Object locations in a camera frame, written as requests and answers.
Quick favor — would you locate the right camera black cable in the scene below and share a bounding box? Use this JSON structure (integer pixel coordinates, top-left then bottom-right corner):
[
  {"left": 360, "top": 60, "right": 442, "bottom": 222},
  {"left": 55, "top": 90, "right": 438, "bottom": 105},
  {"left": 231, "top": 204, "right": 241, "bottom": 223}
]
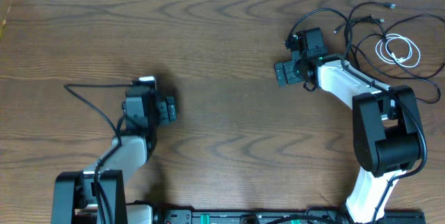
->
[{"left": 286, "top": 7, "right": 428, "bottom": 224}]

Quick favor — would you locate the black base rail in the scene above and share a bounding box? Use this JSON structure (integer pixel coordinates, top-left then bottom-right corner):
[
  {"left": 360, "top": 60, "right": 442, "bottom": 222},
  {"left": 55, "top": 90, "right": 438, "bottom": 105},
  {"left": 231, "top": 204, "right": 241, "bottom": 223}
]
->
[{"left": 124, "top": 201, "right": 427, "bottom": 224}]

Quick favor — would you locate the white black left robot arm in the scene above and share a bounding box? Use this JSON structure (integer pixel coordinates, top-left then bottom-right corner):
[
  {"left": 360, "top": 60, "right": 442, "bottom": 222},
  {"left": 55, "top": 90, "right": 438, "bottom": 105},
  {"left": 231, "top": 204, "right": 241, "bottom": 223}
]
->
[{"left": 51, "top": 83, "right": 177, "bottom": 223}]

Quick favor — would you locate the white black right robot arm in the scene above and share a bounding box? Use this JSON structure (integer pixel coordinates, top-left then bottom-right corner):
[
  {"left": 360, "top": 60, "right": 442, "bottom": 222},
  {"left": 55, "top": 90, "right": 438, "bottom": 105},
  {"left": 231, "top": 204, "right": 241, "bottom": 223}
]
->
[{"left": 275, "top": 28, "right": 426, "bottom": 223}]

